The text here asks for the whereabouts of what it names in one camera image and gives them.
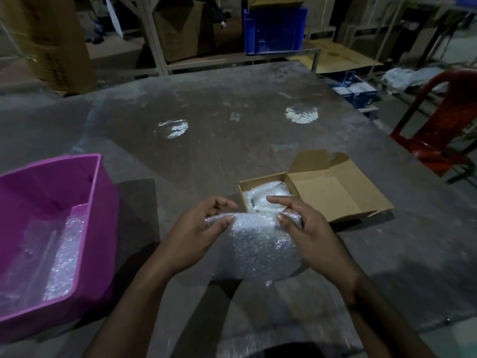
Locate open brown carton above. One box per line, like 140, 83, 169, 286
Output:
153, 0, 215, 63

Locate dark blue product box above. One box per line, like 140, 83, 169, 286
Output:
327, 70, 357, 86

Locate flat cardboard sheet with tape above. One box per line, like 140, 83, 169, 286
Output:
247, 0, 306, 10

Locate red plastic chair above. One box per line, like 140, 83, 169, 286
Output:
389, 69, 477, 179

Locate grey metal storage rack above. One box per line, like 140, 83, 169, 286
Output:
80, 0, 322, 77

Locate clear bubble wrap sheet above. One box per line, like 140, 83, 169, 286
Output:
204, 210, 303, 287

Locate white paper sheet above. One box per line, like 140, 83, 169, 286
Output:
104, 0, 124, 38

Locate blue plastic crate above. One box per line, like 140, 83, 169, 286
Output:
242, 5, 309, 56

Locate pink plastic bin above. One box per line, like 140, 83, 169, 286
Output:
0, 153, 120, 344

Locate flattened printed cardboard sheet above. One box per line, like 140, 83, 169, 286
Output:
289, 39, 385, 74

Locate small brown cardboard box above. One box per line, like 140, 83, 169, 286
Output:
238, 149, 395, 225

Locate person's left hand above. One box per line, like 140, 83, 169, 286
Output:
160, 196, 239, 277

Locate tall narrow cardboard carton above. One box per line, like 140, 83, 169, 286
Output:
0, 0, 97, 95

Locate person's right hand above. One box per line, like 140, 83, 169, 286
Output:
266, 195, 369, 295

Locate bubble-wrapped items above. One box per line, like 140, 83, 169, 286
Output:
245, 181, 293, 215

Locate blue and white product box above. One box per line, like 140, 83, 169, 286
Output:
332, 85, 355, 103
350, 82, 378, 108

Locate metal frame table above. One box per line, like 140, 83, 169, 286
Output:
372, 0, 477, 68

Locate pile of bubble wrap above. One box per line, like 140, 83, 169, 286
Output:
0, 208, 88, 314

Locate small dark object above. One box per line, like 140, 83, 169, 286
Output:
86, 24, 108, 44

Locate white plastic bag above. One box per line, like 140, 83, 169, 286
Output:
382, 67, 447, 94

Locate person's left forearm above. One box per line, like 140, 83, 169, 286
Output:
81, 264, 179, 358

